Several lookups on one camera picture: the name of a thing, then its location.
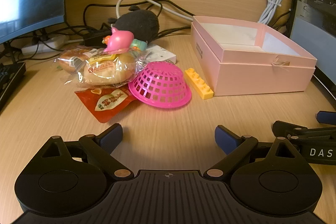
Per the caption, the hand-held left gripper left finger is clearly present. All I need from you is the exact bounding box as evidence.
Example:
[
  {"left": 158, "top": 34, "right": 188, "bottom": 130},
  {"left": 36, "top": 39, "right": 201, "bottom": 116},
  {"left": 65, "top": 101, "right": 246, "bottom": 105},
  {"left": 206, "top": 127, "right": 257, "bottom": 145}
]
[{"left": 34, "top": 123, "right": 133, "bottom": 180}]

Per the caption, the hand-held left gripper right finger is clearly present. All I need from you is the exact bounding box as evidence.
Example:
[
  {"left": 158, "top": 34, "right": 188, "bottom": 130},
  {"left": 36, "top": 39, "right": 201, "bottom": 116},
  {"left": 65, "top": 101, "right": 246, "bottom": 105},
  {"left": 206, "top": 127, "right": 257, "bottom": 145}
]
[{"left": 214, "top": 125, "right": 307, "bottom": 180}]

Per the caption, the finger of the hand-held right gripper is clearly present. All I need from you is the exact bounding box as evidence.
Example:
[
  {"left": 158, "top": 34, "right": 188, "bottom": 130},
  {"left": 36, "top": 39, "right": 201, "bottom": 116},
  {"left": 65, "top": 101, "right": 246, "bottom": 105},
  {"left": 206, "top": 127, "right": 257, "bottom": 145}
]
[
  {"left": 316, "top": 111, "right": 336, "bottom": 125},
  {"left": 271, "top": 121, "right": 336, "bottom": 141}
]

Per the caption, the pink cardboard box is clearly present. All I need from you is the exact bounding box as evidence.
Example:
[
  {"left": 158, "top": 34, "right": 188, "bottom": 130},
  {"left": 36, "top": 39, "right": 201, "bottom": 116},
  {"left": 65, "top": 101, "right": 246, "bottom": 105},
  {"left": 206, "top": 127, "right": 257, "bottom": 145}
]
[{"left": 190, "top": 15, "right": 318, "bottom": 97}]

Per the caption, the pink plastic basket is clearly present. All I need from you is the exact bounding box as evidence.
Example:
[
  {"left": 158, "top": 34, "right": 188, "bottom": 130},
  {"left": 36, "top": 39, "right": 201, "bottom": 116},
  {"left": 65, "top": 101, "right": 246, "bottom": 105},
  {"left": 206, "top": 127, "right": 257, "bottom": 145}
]
[{"left": 128, "top": 61, "right": 193, "bottom": 110}]

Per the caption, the small white box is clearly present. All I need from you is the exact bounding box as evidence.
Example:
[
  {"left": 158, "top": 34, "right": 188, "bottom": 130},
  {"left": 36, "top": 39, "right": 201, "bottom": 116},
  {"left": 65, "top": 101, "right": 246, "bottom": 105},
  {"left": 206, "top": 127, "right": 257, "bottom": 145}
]
[{"left": 143, "top": 44, "right": 177, "bottom": 64}]

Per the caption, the black plush toy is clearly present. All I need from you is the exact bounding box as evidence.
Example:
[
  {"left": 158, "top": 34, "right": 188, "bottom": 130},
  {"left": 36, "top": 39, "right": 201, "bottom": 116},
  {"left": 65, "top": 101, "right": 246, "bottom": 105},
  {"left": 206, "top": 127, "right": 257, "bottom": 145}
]
[{"left": 108, "top": 6, "right": 160, "bottom": 42}]

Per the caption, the red sauce packet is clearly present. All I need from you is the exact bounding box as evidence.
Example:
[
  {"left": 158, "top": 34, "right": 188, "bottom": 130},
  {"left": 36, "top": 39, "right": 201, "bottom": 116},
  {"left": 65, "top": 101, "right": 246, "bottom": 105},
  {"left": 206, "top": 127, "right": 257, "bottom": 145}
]
[{"left": 75, "top": 86, "right": 137, "bottom": 124}]

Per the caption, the yellow building block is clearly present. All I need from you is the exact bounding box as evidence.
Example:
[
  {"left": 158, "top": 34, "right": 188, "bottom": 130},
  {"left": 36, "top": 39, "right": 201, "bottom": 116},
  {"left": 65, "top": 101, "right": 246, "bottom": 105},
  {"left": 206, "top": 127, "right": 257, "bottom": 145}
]
[{"left": 184, "top": 68, "right": 215, "bottom": 100}]

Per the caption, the wrapped bread bun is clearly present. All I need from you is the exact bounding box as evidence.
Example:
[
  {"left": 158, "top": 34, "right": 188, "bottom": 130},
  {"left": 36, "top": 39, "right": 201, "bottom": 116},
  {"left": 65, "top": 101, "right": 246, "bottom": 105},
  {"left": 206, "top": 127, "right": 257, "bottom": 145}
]
[
  {"left": 54, "top": 47, "right": 98, "bottom": 74},
  {"left": 78, "top": 52, "right": 148, "bottom": 88}
]

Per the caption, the small green toy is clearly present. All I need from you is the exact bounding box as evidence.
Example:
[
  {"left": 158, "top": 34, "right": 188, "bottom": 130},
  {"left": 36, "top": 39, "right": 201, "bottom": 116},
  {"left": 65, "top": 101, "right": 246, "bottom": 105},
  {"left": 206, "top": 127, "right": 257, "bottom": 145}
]
[{"left": 130, "top": 39, "right": 148, "bottom": 51}]

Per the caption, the pink bird toy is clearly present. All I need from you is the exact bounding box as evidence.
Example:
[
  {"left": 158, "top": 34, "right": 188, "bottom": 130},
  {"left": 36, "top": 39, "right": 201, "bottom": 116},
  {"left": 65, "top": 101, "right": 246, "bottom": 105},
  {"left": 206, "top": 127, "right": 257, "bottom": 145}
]
[{"left": 103, "top": 27, "right": 135, "bottom": 54}]

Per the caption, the black power adapter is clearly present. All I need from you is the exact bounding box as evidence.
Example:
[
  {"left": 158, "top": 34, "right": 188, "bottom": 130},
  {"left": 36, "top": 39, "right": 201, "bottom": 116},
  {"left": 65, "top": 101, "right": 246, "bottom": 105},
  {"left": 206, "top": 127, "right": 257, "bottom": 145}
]
[{"left": 82, "top": 27, "right": 114, "bottom": 46}]

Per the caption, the white power strip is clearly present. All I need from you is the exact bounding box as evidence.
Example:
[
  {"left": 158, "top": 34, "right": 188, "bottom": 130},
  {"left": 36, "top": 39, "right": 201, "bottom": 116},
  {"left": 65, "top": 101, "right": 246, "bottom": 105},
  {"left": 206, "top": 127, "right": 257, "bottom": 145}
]
[{"left": 21, "top": 35, "right": 69, "bottom": 55}]

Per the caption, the black keyboard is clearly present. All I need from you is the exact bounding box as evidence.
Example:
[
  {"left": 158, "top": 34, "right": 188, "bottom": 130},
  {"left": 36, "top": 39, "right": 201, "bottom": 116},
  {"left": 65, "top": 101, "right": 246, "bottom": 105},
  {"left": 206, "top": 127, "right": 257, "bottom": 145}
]
[{"left": 0, "top": 62, "right": 27, "bottom": 112}]

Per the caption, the black cable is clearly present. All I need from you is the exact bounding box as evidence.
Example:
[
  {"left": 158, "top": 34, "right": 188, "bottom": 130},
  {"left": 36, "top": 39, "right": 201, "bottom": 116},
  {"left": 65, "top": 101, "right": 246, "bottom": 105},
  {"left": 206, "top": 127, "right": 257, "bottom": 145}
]
[
  {"left": 83, "top": 0, "right": 194, "bottom": 39},
  {"left": 0, "top": 21, "right": 88, "bottom": 60}
]

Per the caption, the thick grey cable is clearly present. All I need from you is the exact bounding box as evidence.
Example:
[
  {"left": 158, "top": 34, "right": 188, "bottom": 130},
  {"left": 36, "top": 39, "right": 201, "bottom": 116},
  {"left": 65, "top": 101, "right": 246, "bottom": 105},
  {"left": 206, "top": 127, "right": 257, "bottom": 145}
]
[{"left": 115, "top": 0, "right": 195, "bottom": 21}]

